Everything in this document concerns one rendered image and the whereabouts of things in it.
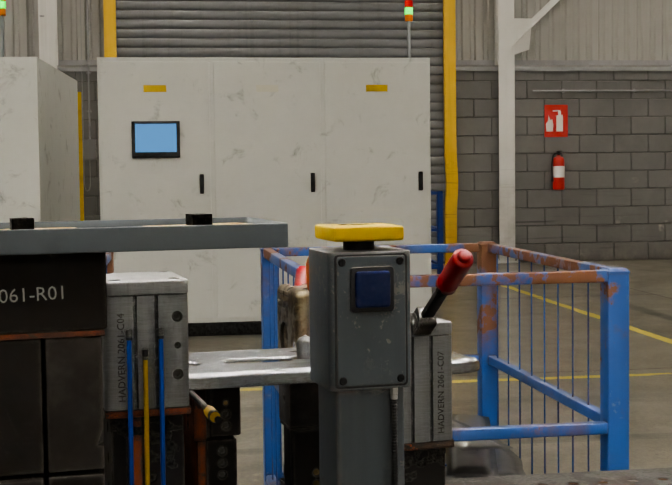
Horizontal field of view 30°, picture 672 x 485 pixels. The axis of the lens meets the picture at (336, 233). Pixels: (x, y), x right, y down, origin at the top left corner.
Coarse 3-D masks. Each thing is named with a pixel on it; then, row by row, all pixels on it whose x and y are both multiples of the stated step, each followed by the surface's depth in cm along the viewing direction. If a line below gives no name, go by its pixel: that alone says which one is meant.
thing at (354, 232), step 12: (324, 228) 102; (336, 228) 100; (348, 228) 100; (360, 228) 100; (372, 228) 101; (384, 228) 101; (396, 228) 101; (336, 240) 100; (348, 240) 100; (360, 240) 100; (372, 240) 101; (384, 240) 101
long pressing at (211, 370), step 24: (192, 360) 136; (216, 360) 136; (240, 360) 137; (264, 360) 138; (288, 360) 138; (456, 360) 133; (192, 384) 125; (216, 384) 125; (240, 384) 126; (264, 384) 127
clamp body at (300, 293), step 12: (288, 288) 156; (300, 288) 154; (288, 300) 154; (300, 300) 151; (288, 312) 155; (300, 312) 151; (288, 324) 155; (300, 324) 151; (288, 336) 155; (300, 336) 151
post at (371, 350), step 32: (320, 256) 102; (352, 256) 100; (384, 256) 101; (320, 288) 102; (352, 288) 100; (320, 320) 102; (352, 320) 100; (384, 320) 101; (320, 352) 103; (352, 352) 100; (384, 352) 101; (320, 384) 103; (352, 384) 100; (384, 384) 101; (320, 416) 105; (352, 416) 101; (384, 416) 102; (320, 448) 106; (352, 448) 101; (384, 448) 102; (320, 480) 106; (352, 480) 101; (384, 480) 102
